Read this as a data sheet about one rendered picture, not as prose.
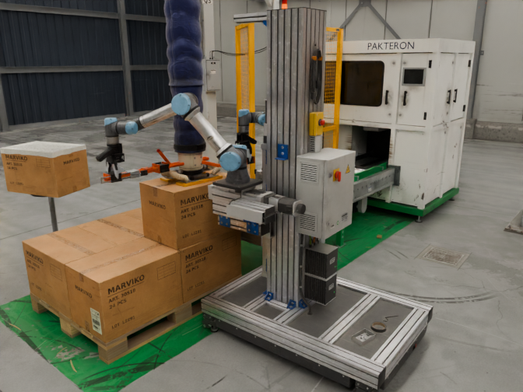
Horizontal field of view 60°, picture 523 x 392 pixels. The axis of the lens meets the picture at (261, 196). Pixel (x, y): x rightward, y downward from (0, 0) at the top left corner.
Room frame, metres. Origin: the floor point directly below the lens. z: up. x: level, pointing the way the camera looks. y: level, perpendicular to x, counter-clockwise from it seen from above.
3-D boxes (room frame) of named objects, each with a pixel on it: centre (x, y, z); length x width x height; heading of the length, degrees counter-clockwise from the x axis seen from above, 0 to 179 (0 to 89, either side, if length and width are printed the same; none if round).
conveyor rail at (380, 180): (4.14, -0.74, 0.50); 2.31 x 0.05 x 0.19; 140
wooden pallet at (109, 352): (3.13, 0.92, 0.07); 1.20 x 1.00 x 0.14; 140
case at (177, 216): (3.16, 0.50, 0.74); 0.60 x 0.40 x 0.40; 137
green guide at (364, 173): (4.44, -0.93, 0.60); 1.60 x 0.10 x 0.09; 140
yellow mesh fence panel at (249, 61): (4.68, 0.16, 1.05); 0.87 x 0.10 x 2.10; 12
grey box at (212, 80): (4.61, 0.48, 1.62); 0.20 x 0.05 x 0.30; 140
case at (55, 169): (4.08, 1.97, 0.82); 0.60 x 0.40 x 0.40; 69
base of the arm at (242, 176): (2.74, 0.15, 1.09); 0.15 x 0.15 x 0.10
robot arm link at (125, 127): (2.74, 0.80, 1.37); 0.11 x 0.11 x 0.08; 80
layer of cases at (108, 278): (3.13, 0.92, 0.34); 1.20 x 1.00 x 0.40; 140
